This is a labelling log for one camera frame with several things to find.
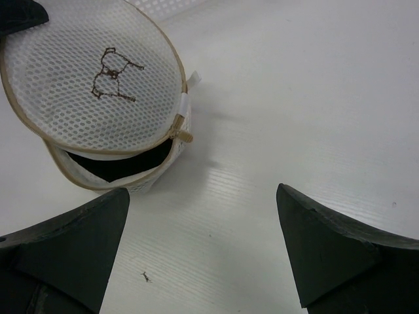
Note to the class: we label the white mesh laundry bag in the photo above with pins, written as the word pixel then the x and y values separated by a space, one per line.
pixel 102 85

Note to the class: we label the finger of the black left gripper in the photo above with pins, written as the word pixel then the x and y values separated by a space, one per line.
pixel 18 15

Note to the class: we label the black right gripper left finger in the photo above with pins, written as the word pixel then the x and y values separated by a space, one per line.
pixel 63 264

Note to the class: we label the white perforated plastic basket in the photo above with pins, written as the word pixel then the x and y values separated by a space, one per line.
pixel 164 9

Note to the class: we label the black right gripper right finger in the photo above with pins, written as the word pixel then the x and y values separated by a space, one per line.
pixel 341 265

